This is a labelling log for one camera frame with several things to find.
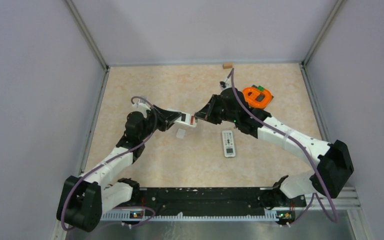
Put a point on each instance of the white cable duct strip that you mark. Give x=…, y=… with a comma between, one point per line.
x=127, y=216

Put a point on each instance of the white battery cover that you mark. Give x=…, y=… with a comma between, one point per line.
x=180, y=134

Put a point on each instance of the white remote control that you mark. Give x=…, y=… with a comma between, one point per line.
x=184, y=120

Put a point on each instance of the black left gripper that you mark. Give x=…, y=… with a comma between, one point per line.
x=167, y=121

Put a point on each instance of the small wooden block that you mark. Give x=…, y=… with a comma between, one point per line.
x=227, y=65

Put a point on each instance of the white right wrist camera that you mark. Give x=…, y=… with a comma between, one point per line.
x=226, y=83

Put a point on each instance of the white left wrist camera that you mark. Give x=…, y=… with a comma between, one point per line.
x=140, y=105

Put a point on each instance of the white remote with display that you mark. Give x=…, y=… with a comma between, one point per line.
x=228, y=143

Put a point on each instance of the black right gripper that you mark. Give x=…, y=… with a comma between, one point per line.
x=208, y=111

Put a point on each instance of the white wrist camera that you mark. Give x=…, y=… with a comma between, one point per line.
x=140, y=105
x=226, y=83

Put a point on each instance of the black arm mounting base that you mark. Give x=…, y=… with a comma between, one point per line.
x=210, y=201

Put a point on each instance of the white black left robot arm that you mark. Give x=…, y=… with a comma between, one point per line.
x=85, y=198

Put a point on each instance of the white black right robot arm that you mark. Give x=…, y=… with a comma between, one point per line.
x=330, y=163

